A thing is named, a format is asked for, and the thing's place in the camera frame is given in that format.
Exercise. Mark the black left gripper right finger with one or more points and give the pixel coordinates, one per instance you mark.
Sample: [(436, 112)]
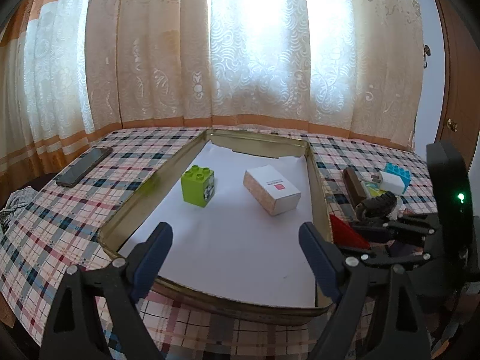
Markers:
[(397, 327)]

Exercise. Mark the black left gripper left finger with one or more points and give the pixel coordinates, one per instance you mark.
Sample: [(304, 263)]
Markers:
[(73, 329)]

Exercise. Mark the red toy building block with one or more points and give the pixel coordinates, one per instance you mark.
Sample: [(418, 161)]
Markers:
[(345, 236)]

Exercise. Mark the white cardboard box red label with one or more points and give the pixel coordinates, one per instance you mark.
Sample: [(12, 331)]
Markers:
[(271, 189)]

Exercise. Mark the green toy building block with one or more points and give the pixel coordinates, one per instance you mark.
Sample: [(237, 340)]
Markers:
[(198, 185)]

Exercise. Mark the purple rectangular block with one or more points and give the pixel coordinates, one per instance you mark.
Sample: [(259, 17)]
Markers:
[(401, 249)]

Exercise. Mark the black ribbed hair clip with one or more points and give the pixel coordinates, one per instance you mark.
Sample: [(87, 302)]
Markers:
[(376, 207)]

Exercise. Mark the blue toy building block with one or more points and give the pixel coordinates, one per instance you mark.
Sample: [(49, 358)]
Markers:
[(402, 173)]

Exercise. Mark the clear plastic box green label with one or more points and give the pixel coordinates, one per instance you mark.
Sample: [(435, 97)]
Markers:
[(371, 189)]

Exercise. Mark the copper embossed flat box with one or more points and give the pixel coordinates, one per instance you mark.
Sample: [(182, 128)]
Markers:
[(355, 189)]

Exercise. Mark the brass door knob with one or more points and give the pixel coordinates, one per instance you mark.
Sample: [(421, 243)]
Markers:
[(453, 126)]

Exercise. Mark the white paper tray liner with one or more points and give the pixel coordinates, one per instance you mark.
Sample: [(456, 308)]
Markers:
[(232, 247)]

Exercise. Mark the plaid tablecloth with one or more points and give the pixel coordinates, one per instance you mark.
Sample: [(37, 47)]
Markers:
[(60, 228)]

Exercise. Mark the grey knitted cloth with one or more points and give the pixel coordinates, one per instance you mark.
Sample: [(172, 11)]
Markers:
[(16, 202)]

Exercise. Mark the black smartphone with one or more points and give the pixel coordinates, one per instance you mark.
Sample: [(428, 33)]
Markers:
[(83, 167)]

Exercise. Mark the curtain tieback hook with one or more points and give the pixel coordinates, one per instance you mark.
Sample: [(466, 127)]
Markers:
[(426, 54)]

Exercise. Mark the brown wooden door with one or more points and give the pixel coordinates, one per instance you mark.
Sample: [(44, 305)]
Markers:
[(461, 88)]

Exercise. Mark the beige lace curtain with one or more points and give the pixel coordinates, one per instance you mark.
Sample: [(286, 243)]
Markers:
[(73, 71)]

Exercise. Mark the black camera mount green light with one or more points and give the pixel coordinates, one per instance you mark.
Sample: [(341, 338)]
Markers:
[(451, 191)]

